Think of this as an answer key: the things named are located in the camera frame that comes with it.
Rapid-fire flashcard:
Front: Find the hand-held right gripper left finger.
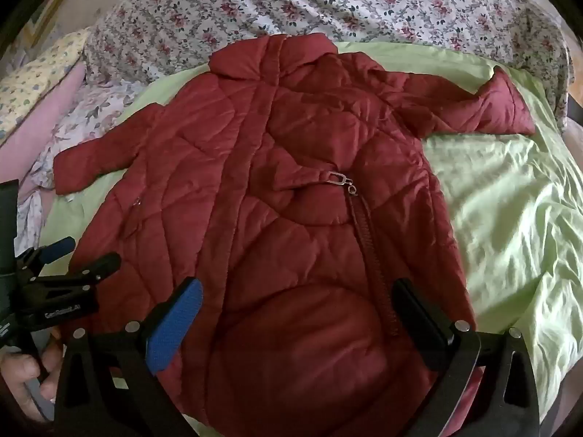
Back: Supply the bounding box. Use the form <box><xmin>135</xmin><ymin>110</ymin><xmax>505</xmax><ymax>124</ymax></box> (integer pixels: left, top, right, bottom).
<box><xmin>54</xmin><ymin>277</ymin><xmax>203</xmax><ymax>437</ymax></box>

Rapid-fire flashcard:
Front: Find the person's left hand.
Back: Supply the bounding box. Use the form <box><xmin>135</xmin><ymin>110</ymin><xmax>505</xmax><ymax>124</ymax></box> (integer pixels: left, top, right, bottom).
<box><xmin>0</xmin><ymin>341</ymin><xmax>62</xmax><ymax>422</ymax></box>

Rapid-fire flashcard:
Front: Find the red quilted blanket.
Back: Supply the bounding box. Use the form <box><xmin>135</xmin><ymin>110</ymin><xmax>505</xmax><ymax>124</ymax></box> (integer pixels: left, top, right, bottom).
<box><xmin>54</xmin><ymin>34</ymin><xmax>536</xmax><ymax>437</ymax></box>

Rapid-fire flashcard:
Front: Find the large rose print pillow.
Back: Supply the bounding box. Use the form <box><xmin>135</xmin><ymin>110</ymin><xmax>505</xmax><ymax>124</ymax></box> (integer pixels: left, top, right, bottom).
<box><xmin>18</xmin><ymin>77</ymin><xmax>151</xmax><ymax>247</ymax></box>

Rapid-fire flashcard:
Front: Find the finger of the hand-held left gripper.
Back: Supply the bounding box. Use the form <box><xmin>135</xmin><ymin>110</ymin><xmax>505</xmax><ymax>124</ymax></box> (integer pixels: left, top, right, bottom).
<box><xmin>16</xmin><ymin>237</ymin><xmax>76</xmax><ymax>278</ymax></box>
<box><xmin>27</xmin><ymin>252</ymin><xmax>122</xmax><ymax>299</ymax></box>

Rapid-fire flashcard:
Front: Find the small rose print duvet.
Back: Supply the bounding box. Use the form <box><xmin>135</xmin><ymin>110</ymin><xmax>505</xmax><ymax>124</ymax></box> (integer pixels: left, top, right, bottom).
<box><xmin>84</xmin><ymin>0</ymin><xmax>575</xmax><ymax>114</ymax></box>

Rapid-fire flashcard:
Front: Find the pink pillow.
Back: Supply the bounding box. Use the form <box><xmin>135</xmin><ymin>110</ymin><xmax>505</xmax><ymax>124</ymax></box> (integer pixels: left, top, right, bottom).
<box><xmin>0</xmin><ymin>61</ymin><xmax>89</xmax><ymax>192</ymax></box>

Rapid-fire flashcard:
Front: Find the yellow floral pillow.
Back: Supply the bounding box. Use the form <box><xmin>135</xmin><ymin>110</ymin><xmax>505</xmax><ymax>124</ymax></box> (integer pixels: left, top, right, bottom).
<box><xmin>0</xmin><ymin>27</ymin><xmax>92</xmax><ymax>137</ymax></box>

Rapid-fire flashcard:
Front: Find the light green bed sheet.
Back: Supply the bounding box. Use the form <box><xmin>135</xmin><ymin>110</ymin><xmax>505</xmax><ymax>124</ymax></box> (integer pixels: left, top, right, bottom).
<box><xmin>41</xmin><ymin>41</ymin><xmax>583</xmax><ymax>437</ymax></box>

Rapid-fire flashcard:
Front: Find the gold framed wall picture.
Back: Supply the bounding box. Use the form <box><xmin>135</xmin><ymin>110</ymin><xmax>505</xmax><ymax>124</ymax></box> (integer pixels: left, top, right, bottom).
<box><xmin>16</xmin><ymin>0</ymin><xmax>98</xmax><ymax>46</ymax></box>

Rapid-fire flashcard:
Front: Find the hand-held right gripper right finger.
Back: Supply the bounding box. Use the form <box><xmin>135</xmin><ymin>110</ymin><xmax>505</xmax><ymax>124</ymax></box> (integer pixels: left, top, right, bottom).
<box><xmin>392</xmin><ymin>277</ymin><xmax>540</xmax><ymax>437</ymax></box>

